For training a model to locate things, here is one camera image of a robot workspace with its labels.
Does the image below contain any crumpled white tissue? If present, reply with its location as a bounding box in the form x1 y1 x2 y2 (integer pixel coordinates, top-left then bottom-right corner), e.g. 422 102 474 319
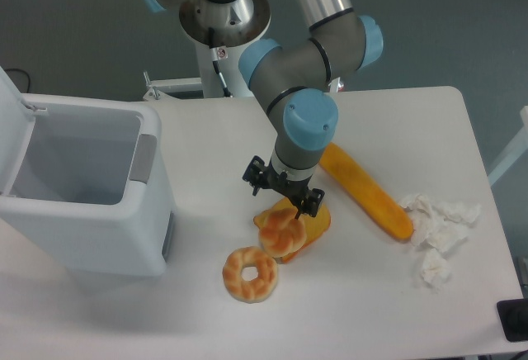
398 193 482 291

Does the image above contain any long orange baguette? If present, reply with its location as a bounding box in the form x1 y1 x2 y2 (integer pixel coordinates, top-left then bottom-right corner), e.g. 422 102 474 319
319 142 414 241

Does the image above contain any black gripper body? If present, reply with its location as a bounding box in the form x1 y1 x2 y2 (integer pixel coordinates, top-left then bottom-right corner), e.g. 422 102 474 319
266 163 312 206

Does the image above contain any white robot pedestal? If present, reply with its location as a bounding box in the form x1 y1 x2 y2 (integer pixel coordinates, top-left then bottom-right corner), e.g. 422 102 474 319
143 46 248 100

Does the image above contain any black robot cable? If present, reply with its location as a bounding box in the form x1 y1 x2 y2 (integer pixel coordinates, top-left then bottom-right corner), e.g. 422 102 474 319
205 25 236 99

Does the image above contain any ring shaped bread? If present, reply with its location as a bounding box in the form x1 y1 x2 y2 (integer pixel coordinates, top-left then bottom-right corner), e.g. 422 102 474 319
222 246 278 303

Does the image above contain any orange toast slice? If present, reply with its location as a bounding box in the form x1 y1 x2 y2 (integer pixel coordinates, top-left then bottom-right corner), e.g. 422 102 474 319
253 198 331 263

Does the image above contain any white open trash bin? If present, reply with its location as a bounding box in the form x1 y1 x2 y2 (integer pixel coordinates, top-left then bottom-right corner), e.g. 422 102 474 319
1 74 175 277

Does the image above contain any round knotted bread roll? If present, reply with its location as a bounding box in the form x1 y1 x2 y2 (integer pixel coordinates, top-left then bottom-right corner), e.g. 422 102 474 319
258 208 307 258

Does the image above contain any black floor cable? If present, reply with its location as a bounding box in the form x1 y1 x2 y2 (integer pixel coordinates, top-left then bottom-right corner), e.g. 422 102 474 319
4 68 32 93

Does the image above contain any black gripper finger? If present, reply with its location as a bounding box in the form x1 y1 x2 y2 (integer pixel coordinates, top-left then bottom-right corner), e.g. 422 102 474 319
290 187 324 220
243 155 271 196

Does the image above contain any white frame at right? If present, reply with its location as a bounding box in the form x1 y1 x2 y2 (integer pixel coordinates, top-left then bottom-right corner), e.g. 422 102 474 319
488 106 527 187

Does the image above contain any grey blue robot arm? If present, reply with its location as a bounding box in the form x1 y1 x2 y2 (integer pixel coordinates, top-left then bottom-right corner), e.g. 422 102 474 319
144 0 384 216

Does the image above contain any black device at edge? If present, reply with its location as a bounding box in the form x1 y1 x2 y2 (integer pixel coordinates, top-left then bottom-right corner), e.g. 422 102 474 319
497 298 528 342

